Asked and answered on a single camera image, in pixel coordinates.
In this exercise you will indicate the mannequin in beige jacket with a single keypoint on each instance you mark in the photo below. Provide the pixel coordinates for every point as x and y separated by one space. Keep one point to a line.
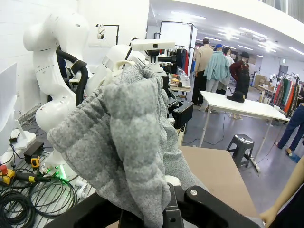
202 61

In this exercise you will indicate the rack of dark clothes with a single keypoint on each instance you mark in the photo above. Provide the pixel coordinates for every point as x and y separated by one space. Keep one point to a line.
183 58

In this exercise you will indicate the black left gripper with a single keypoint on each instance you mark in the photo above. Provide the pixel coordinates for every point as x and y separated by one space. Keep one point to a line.
184 114

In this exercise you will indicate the person in black T-shirt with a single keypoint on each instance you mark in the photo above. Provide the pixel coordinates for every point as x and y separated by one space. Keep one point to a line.
294 213

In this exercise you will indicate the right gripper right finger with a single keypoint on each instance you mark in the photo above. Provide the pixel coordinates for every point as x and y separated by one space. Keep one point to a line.
202 209

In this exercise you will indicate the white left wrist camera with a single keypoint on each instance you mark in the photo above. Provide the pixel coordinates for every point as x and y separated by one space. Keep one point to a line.
152 44

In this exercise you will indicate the grey plastic stool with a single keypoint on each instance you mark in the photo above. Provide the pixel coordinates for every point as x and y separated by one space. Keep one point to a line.
241 147

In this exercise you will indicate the person's left forearm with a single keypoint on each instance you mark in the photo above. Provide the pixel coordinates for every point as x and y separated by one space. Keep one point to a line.
289 183

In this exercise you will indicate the black stand with white lamp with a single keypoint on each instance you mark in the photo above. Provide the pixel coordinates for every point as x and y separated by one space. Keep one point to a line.
102 32

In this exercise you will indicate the red emergency stop button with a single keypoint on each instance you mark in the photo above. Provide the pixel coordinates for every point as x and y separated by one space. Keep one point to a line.
6 174

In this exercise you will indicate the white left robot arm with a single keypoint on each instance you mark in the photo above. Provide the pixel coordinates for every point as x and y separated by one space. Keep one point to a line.
54 71

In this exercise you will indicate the yellow tape measure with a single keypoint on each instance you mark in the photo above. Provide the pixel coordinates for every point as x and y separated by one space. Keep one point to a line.
35 162

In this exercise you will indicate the black power brick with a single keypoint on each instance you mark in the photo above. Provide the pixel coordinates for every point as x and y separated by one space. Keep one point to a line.
33 149

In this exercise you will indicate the rack of colourful clothes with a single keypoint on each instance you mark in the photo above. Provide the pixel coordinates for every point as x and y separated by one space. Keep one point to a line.
287 95

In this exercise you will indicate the person's left hand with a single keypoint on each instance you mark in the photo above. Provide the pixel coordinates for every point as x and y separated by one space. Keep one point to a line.
267 217

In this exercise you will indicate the grey training pants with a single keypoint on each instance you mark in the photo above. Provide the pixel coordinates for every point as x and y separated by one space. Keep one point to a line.
118 130

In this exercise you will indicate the bystander in blue jeans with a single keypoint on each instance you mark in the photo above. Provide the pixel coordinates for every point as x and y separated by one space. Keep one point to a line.
293 128

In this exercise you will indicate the white flat panel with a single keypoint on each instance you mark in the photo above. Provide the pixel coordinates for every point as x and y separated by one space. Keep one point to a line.
7 107

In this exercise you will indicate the mannequin in maroon jacket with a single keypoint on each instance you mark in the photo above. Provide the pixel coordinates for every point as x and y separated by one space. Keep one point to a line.
241 71

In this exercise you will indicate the white folding work table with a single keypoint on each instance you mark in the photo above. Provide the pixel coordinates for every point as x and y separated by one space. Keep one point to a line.
242 104

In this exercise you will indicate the white partition screen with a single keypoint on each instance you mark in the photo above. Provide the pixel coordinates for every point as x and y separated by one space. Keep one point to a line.
180 33

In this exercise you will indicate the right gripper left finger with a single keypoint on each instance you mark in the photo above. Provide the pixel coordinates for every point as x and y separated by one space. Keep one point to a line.
95 213

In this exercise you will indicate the mannequin in light blue fleece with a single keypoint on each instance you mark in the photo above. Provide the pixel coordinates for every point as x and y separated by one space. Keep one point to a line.
217 66

